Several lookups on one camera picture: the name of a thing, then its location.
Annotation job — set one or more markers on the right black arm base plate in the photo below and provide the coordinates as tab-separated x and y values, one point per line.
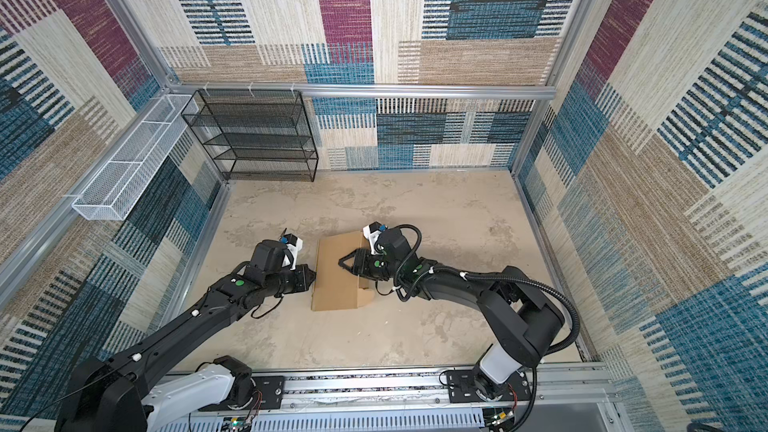
469	385

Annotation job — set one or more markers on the aluminium front rail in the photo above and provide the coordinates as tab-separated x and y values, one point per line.
564	397

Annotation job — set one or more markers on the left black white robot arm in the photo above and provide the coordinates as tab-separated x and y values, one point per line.
126	392

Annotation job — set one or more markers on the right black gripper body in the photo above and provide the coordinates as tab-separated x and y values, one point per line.
371	266

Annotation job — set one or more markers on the white wire mesh basket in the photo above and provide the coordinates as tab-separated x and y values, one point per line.
114	191

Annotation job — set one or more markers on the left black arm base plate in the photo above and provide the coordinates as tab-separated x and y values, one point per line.
266	393

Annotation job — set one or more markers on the brown cardboard box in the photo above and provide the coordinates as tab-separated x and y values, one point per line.
335	288

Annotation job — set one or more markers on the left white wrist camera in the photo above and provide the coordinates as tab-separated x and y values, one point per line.
293	245

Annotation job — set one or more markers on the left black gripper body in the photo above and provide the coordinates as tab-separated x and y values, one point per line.
293	281

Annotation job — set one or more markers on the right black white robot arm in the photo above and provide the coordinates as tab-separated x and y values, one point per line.
529	319

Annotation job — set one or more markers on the black wire shelf rack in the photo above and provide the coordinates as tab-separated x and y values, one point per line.
254	135

